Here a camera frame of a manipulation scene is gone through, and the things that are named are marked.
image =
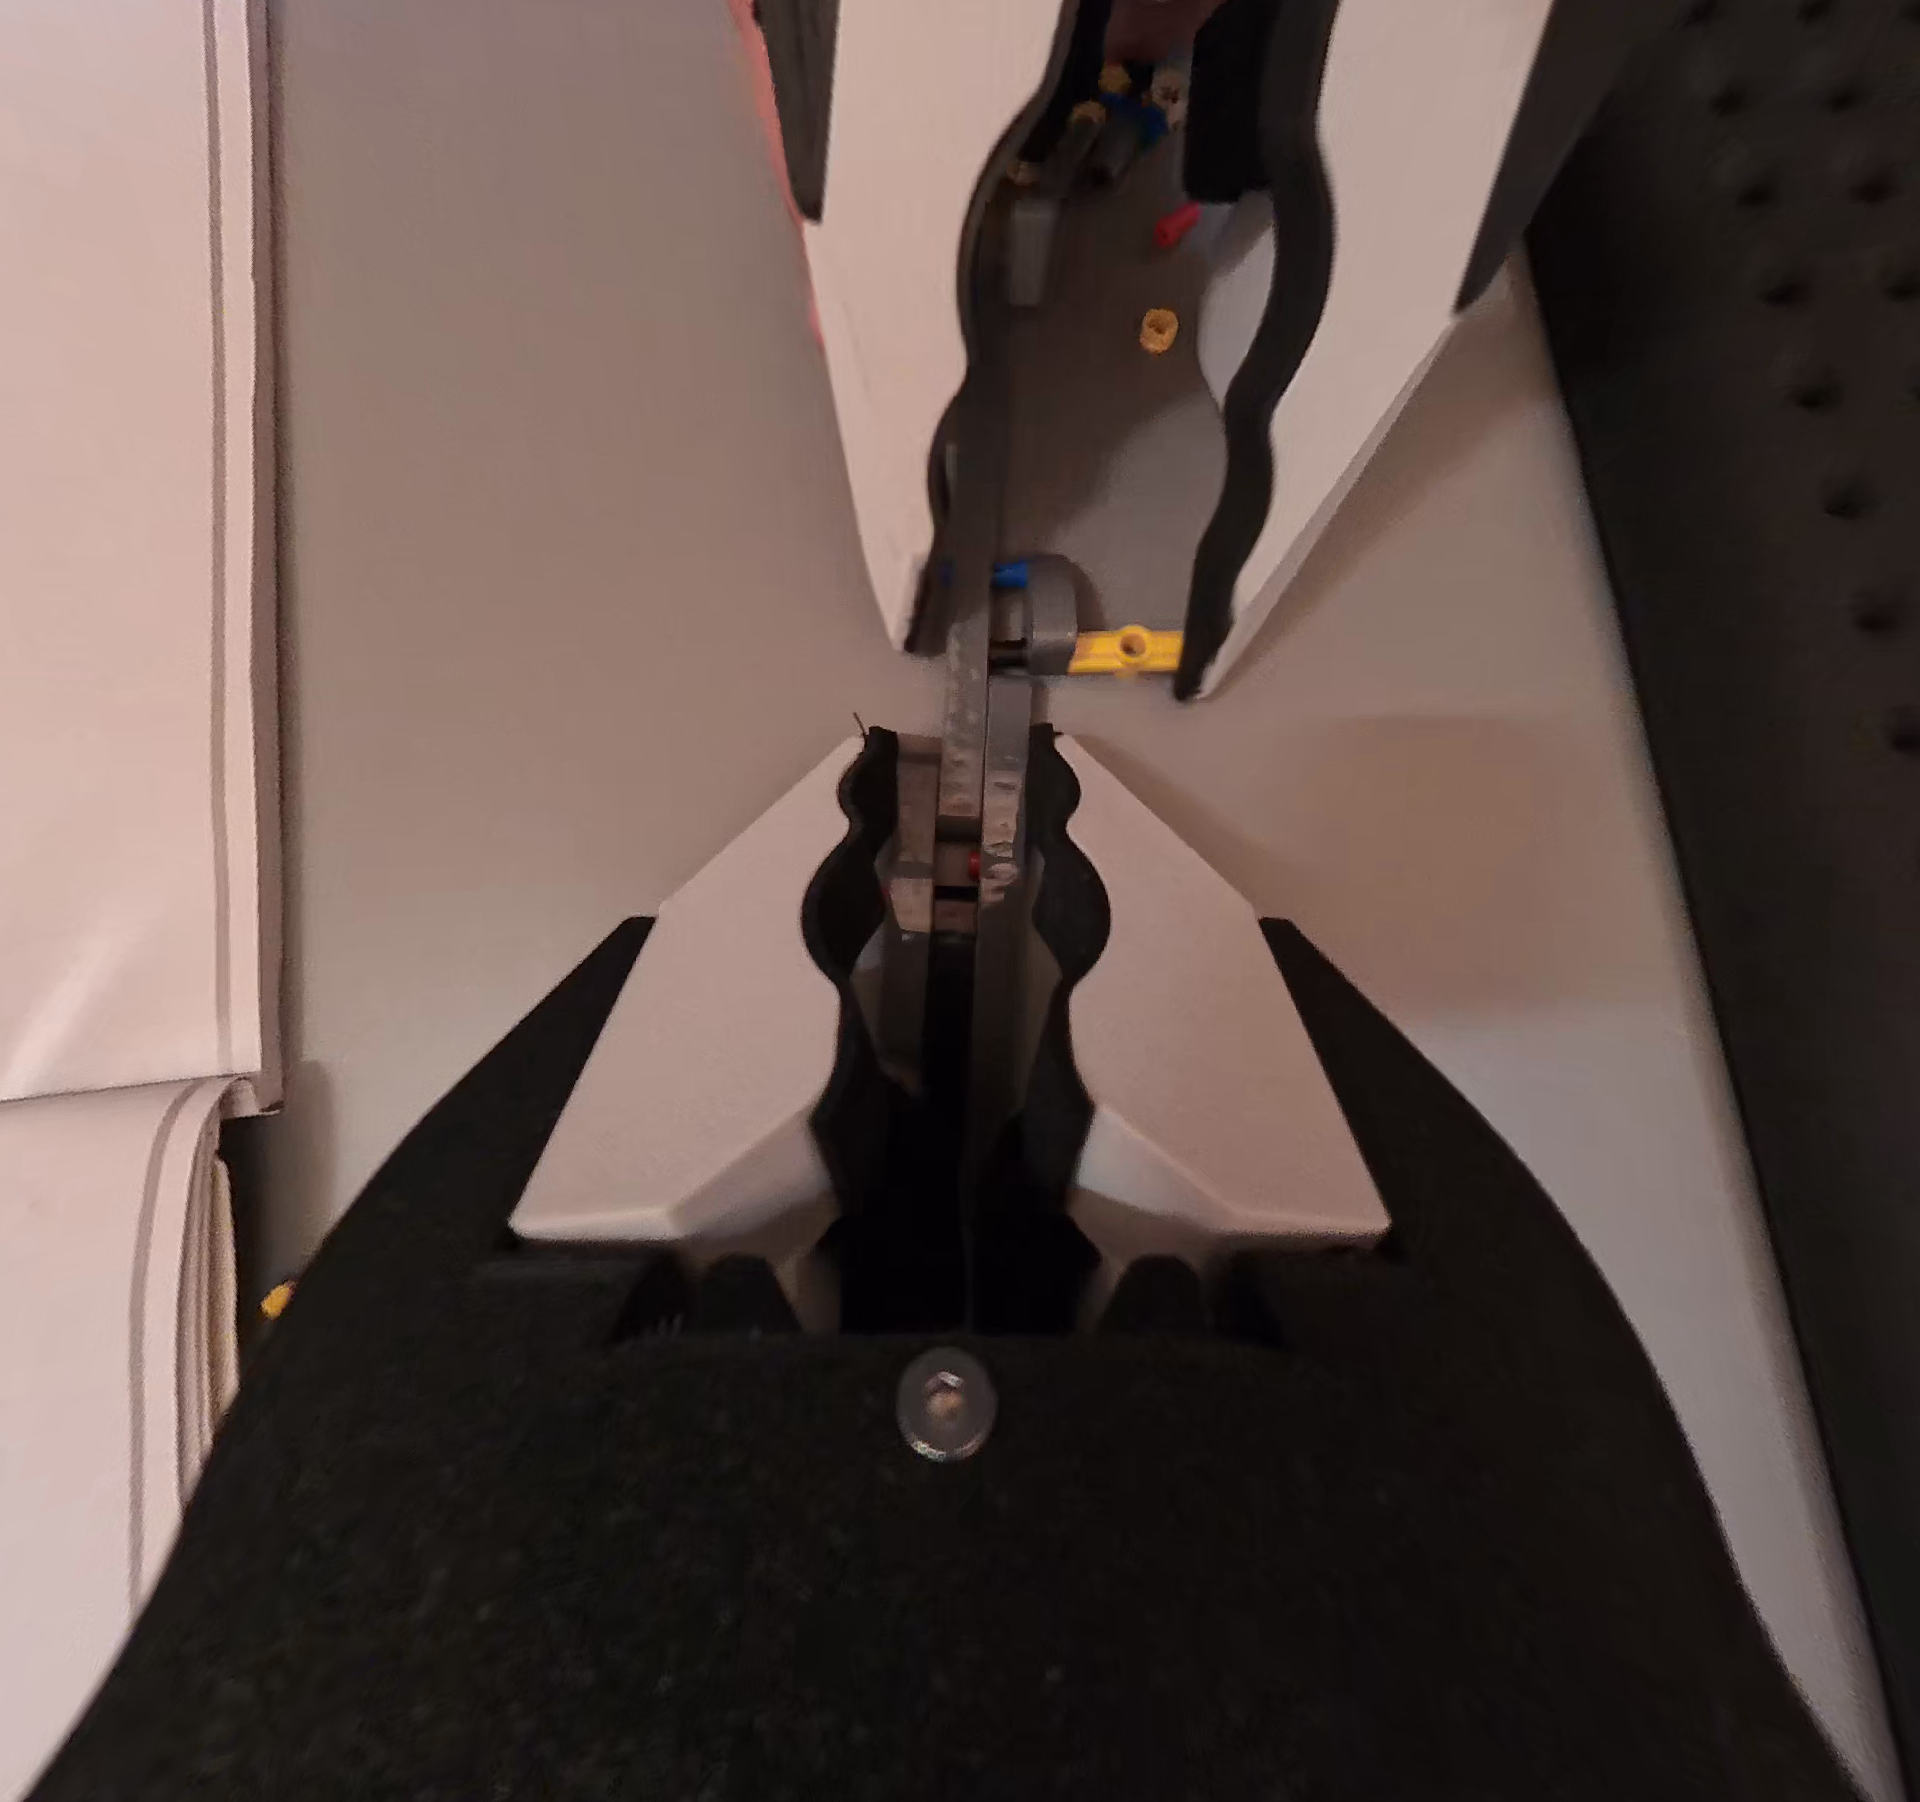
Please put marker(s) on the pile of small colourful lego pieces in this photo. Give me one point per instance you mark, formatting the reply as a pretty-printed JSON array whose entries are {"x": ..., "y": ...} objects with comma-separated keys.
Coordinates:
[{"x": 1116, "y": 105}]

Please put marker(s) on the long grey lego beam assembly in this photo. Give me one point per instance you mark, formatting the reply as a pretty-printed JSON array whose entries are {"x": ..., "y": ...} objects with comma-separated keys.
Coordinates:
[{"x": 989, "y": 782}]

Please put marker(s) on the small yellow lego bush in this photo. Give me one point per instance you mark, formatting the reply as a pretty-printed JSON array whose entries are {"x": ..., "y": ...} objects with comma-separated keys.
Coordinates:
[{"x": 1158, "y": 330}]

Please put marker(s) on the black perforated board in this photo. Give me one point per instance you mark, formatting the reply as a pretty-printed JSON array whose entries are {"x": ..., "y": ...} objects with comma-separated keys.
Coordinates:
[{"x": 1768, "y": 630}]

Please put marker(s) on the yellow lego connector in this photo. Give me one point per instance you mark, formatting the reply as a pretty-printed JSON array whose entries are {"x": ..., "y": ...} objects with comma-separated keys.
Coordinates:
[{"x": 1129, "y": 650}]

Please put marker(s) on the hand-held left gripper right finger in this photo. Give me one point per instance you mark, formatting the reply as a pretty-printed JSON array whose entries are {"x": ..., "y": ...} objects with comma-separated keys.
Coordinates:
[{"x": 1217, "y": 1083}]

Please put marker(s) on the open instruction booklet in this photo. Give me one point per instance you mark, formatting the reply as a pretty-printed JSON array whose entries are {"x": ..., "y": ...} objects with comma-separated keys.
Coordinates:
[{"x": 122, "y": 630}]

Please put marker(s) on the cluster of yellow lego pieces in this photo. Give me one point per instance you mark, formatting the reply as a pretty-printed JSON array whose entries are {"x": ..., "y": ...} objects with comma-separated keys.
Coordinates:
[{"x": 279, "y": 1297}]

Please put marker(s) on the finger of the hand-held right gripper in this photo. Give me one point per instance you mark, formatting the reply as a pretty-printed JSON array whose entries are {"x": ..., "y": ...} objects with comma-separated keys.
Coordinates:
[
  {"x": 915, "y": 182},
  {"x": 1425, "y": 182}
]

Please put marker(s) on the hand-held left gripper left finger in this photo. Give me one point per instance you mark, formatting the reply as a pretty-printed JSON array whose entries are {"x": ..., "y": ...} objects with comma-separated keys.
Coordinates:
[{"x": 691, "y": 1083}]

